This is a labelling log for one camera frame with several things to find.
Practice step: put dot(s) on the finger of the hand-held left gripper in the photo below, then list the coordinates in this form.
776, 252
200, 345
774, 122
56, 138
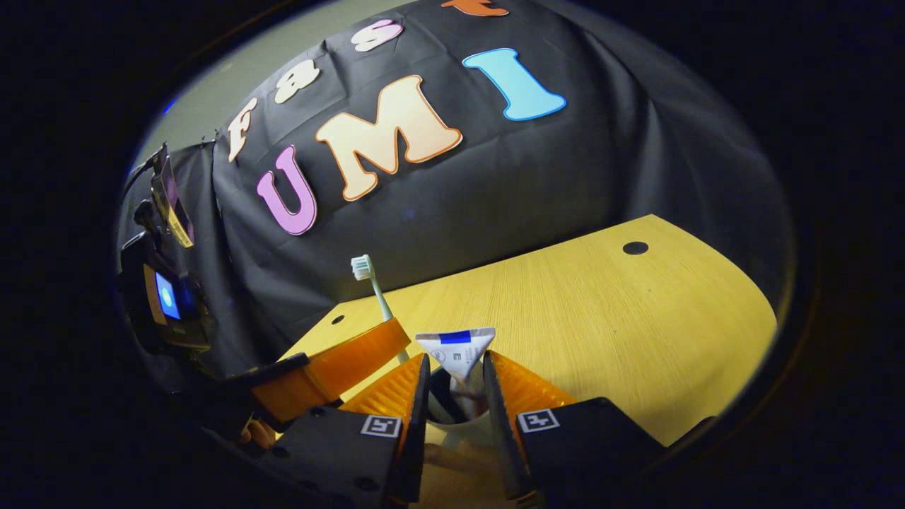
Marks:
339, 367
258, 435

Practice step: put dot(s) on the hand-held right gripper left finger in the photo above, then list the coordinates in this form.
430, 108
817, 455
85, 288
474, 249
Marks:
412, 459

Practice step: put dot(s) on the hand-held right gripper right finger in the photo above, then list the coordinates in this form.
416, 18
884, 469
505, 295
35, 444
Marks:
503, 452

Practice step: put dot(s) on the pale green toothbrush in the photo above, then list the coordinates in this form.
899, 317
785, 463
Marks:
375, 290

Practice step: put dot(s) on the white toothpaste tube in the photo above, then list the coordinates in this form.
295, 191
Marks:
459, 350

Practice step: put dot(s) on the wooden desktop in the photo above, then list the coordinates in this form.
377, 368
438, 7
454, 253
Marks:
622, 325

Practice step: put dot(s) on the black backdrop cloth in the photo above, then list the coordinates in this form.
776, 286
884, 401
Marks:
530, 177

